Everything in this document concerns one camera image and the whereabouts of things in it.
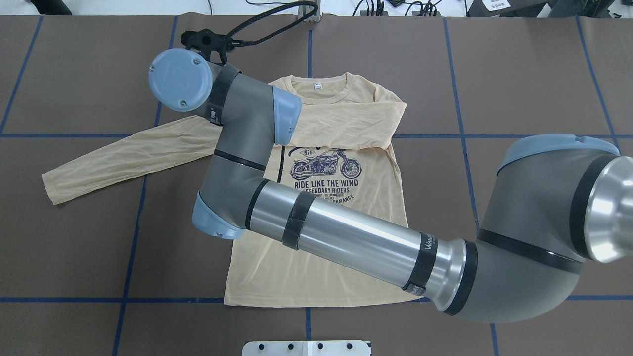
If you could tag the beige long-sleeve printed shirt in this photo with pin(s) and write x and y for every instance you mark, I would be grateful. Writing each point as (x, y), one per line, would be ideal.
(341, 152)

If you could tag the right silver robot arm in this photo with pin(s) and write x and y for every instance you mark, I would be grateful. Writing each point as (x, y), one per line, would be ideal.
(559, 200)

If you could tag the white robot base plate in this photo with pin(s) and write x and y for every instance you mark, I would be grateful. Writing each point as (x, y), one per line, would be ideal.
(308, 348)

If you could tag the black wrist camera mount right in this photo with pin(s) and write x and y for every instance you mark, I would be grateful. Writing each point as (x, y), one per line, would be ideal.
(205, 42)

